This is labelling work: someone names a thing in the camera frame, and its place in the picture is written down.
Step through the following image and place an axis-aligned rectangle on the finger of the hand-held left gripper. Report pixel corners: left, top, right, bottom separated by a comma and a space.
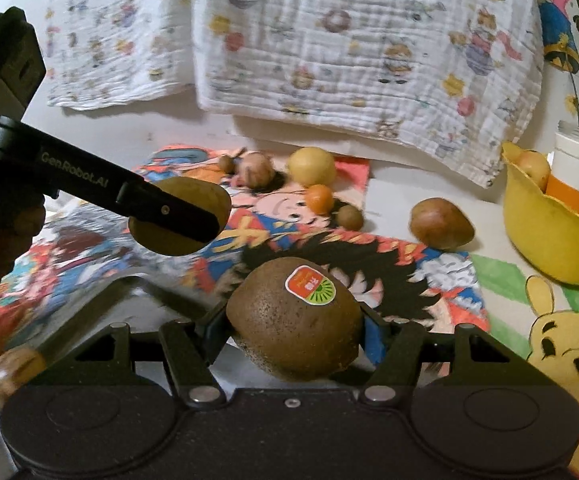
0, 115, 220, 248

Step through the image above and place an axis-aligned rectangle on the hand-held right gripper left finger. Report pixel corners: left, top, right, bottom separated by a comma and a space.
72, 304, 235, 408

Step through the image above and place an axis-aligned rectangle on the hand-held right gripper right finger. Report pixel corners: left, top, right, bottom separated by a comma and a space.
357, 304, 516, 405

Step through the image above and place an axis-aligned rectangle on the brown kiwi with sticker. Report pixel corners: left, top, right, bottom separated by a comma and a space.
226, 256, 365, 382

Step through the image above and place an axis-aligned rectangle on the metal tray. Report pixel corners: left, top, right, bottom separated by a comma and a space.
0, 272, 385, 480

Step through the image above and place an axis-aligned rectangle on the large brown potato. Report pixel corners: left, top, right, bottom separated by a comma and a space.
409, 198, 475, 251

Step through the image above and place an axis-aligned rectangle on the small orange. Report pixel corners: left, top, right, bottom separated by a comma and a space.
304, 184, 334, 212

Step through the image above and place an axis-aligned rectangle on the black-haired cartoon boy poster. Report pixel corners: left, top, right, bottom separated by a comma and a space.
0, 200, 493, 361

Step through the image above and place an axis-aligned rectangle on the white printed blanket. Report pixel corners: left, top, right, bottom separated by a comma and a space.
44, 0, 196, 111
192, 0, 545, 189

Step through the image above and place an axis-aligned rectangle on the cartoon children poster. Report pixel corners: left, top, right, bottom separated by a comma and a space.
134, 145, 371, 233

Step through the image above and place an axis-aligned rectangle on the brown passion fruit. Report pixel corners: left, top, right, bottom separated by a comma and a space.
238, 151, 276, 191

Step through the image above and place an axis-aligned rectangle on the yellow lemon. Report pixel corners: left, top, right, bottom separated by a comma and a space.
288, 146, 337, 186

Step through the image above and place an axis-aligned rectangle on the yellow bear poster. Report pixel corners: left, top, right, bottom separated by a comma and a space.
469, 254, 579, 480

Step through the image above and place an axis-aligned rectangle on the yellow bowl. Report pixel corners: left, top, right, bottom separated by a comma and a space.
500, 141, 579, 285

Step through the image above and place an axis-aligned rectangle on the round brown fruit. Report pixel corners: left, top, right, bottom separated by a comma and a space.
0, 348, 48, 409

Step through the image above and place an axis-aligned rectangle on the white and orange cup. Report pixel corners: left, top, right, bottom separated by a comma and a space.
544, 120, 579, 222

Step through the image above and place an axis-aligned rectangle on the pink and blue cartoon poster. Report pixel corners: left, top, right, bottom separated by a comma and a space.
533, 0, 579, 77

